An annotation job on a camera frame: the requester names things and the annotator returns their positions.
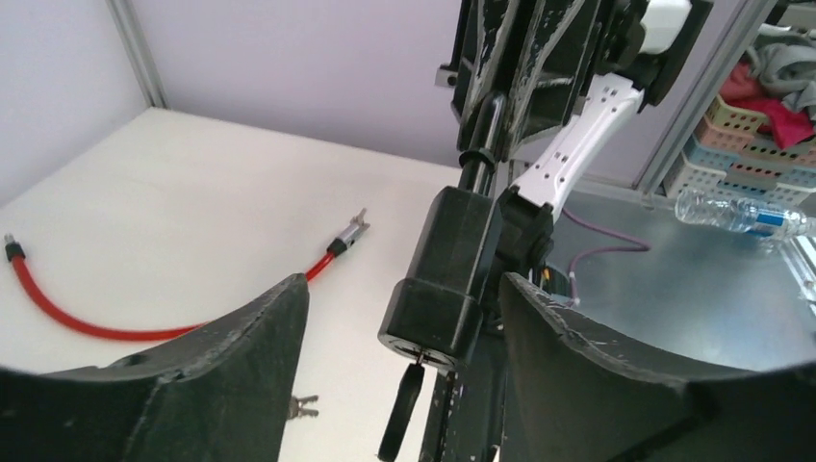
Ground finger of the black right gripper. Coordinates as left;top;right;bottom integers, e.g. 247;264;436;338
506;1;600;159
455;1;529;150

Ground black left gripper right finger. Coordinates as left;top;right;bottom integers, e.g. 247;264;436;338
499;273;815;461

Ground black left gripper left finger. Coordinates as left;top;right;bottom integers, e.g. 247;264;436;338
1;274;310;461

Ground key bunch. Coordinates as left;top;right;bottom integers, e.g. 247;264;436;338
287;395;319;421

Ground black padlock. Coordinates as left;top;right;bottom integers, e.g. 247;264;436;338
378;91;506;370

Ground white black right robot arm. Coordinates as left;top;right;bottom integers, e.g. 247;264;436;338
450;1;712;274

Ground black key in padlock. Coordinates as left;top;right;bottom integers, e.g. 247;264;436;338
377;363;424;462

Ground stacked plastic baskets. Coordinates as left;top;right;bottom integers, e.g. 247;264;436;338
662;95;815;205

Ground plastic water bottle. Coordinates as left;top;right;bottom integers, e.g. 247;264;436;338
675;190;815;241

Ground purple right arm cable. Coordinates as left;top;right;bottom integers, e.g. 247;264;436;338
560;207;652;307

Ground aluminium frame rail right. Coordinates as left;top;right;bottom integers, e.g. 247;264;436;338
632;0;776;195

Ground aluminium frame rail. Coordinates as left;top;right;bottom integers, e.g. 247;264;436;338
632;0;776;195
106;0;170;110

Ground red cable lock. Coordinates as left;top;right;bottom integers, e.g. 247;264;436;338
3;208;371;344

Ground aluminium frame rail left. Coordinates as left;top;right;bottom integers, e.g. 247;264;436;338
106;0;170;110

